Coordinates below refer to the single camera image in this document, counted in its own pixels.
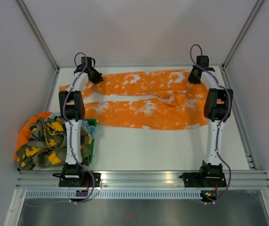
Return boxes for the orange white tie-dye trousers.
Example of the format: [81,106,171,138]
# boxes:
[58,68,212,130]

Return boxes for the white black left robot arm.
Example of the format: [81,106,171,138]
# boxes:
[58,52,104,187]

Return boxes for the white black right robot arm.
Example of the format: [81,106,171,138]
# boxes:
[188,55,233,186]

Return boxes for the camouflage trousers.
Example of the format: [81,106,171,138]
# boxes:
[16,117,92,170]

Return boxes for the green plastic bin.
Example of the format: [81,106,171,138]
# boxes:
[81,118,98,165]

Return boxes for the orange garment in pile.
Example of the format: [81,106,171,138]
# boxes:
[13,111,52,162]

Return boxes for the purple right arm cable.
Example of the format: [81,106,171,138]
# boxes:
[190,44,233,205]

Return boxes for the right aluminium frame post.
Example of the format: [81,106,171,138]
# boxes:
[221,0,265,70]

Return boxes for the aluminium frame post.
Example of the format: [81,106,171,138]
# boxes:
[221,0,265,70]
[15,0,60,72]

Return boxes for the left aluminium frame post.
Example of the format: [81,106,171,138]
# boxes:
[15,0,60,72]

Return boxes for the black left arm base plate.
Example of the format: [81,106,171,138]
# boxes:
[58,171,101,188]

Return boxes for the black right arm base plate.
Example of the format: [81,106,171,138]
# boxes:
[179,172,227,188]

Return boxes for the aluminium mounting rail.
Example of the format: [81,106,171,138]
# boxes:
[15,170,269,190]

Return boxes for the white slotted cable duct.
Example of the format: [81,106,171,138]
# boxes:
[26,189,201,200]

